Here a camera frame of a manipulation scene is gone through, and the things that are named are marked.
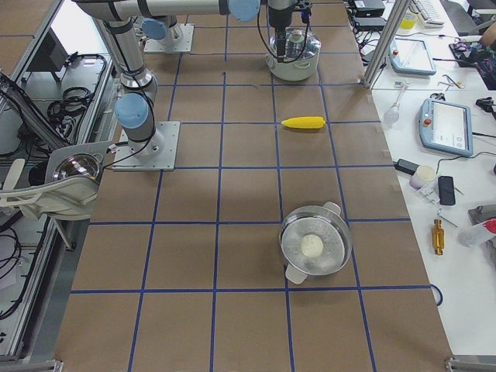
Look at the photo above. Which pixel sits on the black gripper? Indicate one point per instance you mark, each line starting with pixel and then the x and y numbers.
pixel 277 17

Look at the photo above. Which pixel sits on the glass pot lid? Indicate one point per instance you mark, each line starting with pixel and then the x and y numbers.
pixel 301 45

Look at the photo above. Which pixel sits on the yellow corn cob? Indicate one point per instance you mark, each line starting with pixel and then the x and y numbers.
pixel 304 122

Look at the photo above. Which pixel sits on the steel steamer pot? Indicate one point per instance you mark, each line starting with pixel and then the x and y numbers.
pixel 324 221

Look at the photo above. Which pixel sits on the far blue teach pendant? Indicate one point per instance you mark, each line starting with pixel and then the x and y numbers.
pixel 411 56

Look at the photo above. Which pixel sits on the blue teach pendant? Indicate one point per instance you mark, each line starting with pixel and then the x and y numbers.
pixel 446 127
pixel 411 56

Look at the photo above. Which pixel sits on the clear wine glass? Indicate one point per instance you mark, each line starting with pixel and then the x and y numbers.
pixel 392 115

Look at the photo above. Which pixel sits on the black power adapter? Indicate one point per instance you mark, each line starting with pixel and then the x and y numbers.
pixel 405 166

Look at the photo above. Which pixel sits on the near blue teach pendant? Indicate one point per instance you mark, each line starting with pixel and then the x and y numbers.
pixel 446 127

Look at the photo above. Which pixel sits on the purple white cup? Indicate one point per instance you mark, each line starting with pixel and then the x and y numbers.
pixel 422 176

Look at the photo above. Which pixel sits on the white steamed bun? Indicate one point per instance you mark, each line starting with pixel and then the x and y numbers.
pixel 311 245

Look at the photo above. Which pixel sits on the black phone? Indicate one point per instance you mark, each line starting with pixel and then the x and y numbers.
pixel 446 191

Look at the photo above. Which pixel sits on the glass dome lid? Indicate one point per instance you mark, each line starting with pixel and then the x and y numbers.
pixel 79 164

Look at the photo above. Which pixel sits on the gold metal fitting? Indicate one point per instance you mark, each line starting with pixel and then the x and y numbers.
pixel 438 237

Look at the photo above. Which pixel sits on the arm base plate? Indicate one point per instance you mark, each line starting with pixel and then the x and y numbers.
pixel 159 154
pixel 164 40

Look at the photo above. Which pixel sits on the aluminium frame post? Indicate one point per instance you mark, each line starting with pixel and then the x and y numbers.
pixel 395 17

